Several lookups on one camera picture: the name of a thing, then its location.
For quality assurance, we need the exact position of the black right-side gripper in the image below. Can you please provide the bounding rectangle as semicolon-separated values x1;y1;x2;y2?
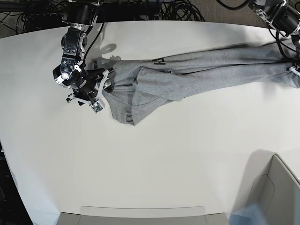
66;68;114;105

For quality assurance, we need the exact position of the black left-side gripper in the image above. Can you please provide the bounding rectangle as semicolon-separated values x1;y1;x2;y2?
289;64;300;76

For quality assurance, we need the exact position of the grey T-shirt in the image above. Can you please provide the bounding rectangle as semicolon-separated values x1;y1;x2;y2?
92;43;300;127

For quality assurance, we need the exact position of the right-side robot arm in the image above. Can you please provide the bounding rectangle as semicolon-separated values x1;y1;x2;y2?
53;0;113;113

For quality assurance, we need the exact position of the left-side robot arm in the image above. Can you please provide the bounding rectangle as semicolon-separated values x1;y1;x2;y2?
248;0;300;76

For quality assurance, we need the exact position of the grey bin right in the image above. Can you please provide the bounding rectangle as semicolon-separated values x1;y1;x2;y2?
246;154;300;225

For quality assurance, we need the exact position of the grey bin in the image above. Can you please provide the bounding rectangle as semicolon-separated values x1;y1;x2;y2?
57;206;229;225
246;154;300;225

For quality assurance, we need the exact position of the grey bin front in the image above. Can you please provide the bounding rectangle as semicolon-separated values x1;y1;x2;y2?
57;206;229;225

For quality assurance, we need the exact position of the blue object bottom corner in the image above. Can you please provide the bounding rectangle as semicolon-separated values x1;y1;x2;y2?
228;204;267;225

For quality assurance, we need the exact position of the white right-side wrist camera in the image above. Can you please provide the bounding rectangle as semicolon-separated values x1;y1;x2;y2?
90;101;105;113

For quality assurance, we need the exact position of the black floor cable pile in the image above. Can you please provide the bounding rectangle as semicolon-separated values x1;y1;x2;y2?
131;0;207;23

